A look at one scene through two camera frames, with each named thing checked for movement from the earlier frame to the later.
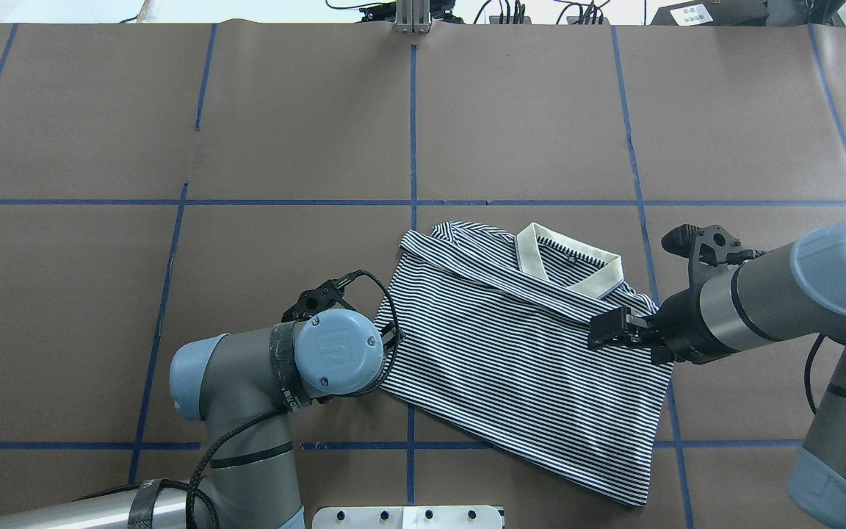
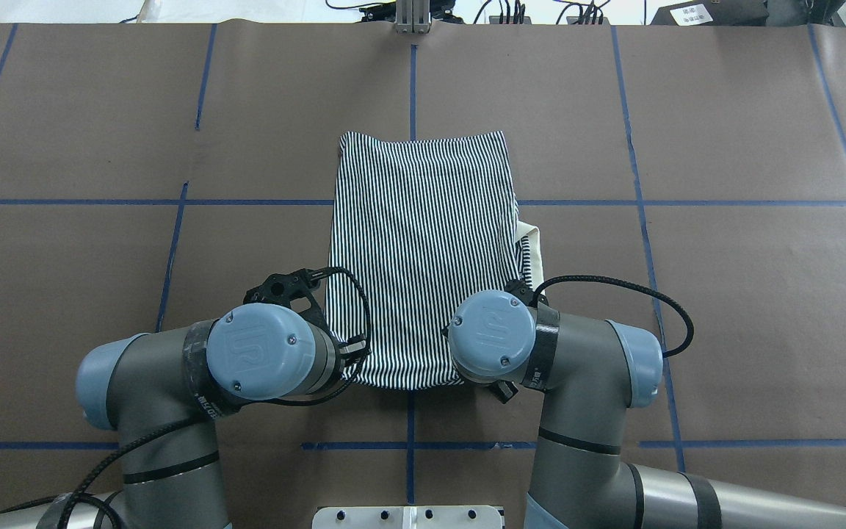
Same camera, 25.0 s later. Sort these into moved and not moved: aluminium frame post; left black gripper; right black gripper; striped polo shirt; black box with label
Moved: right black gripper; striped polo shirt; left black gripper
Not moved: black box with label; aluminium frame post
